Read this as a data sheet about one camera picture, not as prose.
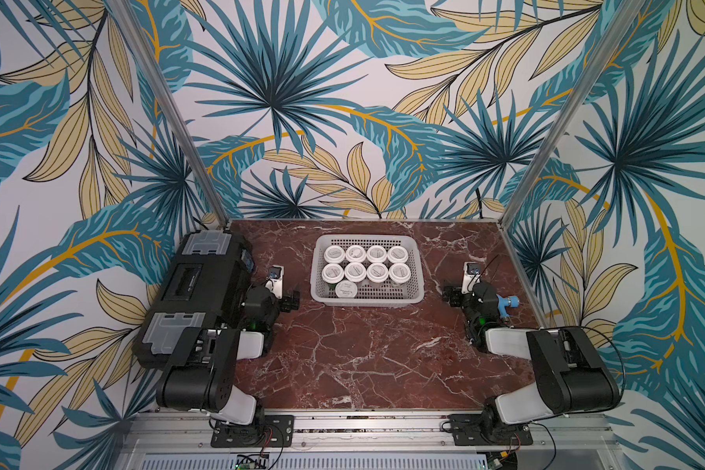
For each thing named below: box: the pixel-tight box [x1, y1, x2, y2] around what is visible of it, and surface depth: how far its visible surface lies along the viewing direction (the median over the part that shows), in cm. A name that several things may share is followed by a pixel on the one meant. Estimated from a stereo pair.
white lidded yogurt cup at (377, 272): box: [366, 262, 389, 282], surface depth 97 cm
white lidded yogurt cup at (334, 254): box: [323, 244, 346, 264], surface depth 102 cm
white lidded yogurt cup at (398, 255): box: [386, 245, 410, 265], surface depth 102 cm
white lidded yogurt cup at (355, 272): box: [344, 261, 368, 283], surface depth 97 cm
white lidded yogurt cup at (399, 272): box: [388, 262, 412, 283], surface depth 97 cm
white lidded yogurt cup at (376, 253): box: [366, 244, 388, 262], surface depth 102 cm
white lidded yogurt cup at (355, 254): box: [344, 244, 367, 265], surface depth 102 cm
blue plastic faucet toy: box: [496, 293, 520, 319], surface depth 97 cm
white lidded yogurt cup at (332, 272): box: [321, 262, 345, 284], surface depth 97 cm
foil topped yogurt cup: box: [334, 279, 359, 298], surface depth 94 cm
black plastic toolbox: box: [133, 229, 255, 370], surface depth 82 cm
